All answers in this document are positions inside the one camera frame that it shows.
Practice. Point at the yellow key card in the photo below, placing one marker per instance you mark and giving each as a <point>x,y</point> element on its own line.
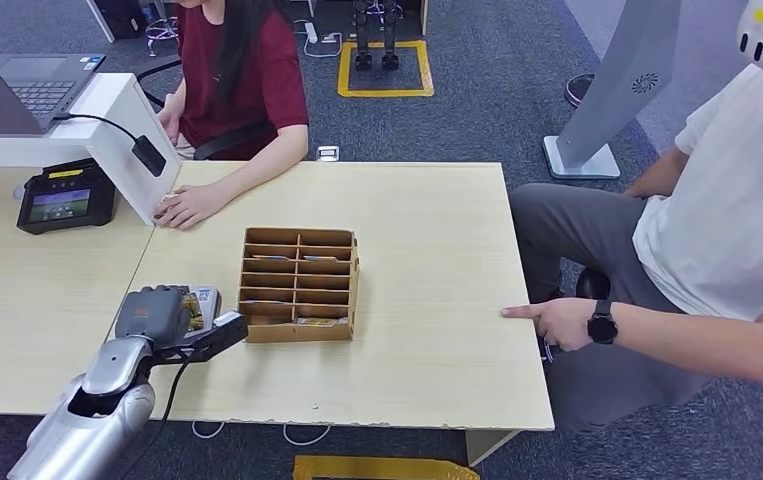
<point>320,322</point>

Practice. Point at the person's left forearm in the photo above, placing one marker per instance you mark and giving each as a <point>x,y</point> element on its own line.
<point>262,166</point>

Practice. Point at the headset person's right forearm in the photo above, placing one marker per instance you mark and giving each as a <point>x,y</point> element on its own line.
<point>659,173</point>

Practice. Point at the black office chair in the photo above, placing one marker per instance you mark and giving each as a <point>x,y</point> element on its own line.
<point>222,144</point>

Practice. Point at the black bracket wrist camera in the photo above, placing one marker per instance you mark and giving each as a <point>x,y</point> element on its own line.
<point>222,338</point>

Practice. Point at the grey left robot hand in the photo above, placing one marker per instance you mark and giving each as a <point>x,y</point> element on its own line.
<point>149,312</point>

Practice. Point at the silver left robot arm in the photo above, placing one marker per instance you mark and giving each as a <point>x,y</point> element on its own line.
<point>89,424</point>

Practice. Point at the yellow green ID card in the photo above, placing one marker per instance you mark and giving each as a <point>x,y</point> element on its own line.
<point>193,312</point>

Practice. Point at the blue edged key card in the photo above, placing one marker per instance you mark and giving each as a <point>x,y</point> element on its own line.
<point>270,258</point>
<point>320,258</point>

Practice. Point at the chrome chair base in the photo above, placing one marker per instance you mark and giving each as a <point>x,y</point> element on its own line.
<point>162,32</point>

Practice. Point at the black robot legs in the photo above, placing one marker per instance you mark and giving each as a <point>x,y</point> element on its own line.
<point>390,60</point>

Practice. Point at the wooden compartment organizer box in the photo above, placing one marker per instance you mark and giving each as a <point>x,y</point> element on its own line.
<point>288,333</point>

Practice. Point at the black payment terminal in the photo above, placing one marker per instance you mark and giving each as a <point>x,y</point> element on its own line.
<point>68,200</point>

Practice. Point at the silver floor socket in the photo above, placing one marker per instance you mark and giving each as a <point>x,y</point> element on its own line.
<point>327,154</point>

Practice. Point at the black wrist watch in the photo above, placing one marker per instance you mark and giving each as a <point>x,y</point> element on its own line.
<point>601,326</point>

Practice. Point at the person with headset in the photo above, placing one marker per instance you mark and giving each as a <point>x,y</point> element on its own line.
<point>719,232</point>

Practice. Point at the grey standing kiosk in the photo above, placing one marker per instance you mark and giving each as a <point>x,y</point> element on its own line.
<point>619,79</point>

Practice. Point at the white power strip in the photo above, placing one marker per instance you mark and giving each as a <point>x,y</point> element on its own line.
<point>311,32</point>

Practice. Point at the white desk riser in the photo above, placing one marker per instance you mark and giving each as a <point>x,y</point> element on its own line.
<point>109,99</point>

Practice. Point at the black stool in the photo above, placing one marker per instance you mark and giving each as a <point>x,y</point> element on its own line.
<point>593,283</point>

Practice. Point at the yellow floor tape square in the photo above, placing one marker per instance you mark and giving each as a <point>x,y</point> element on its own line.
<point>384,91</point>

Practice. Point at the person's right forearm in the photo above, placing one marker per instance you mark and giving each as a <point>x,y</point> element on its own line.
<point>177,99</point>

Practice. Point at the yellow floor tape strip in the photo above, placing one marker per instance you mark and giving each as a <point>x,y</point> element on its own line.
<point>381,468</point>

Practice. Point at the black cabinet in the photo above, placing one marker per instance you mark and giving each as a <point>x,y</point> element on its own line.
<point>119,16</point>

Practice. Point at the headset person's left hand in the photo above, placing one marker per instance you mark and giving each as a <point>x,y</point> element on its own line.
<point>560,324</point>

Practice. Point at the person's right hand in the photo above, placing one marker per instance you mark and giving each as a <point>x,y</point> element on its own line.
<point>170,126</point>

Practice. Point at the black power adapter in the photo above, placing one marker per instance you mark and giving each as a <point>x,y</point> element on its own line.
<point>148,156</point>

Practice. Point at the round black base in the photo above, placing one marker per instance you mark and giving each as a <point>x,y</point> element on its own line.
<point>578,87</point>

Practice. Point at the headset person's left forearm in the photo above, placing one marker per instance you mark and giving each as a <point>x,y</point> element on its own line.
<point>706,344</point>

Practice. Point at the grey laptop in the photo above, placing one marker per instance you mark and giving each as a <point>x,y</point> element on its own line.
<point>36,86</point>

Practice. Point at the grey white card reader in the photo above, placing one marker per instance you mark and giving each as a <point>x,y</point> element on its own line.
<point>212,301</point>

